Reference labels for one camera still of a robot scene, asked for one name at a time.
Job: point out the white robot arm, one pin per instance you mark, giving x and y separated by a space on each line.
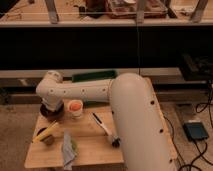
136 113

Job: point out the purple bowl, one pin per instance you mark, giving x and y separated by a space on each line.
51 115

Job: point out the green tray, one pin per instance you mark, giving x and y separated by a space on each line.
92 76

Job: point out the white cup with orange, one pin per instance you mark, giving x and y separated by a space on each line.
75 107

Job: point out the grey crumpled cloth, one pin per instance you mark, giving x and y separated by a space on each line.
69 151

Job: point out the black box on shelf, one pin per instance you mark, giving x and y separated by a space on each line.
199 68

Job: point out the dark blue foot pedal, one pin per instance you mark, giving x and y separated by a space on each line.
195 131

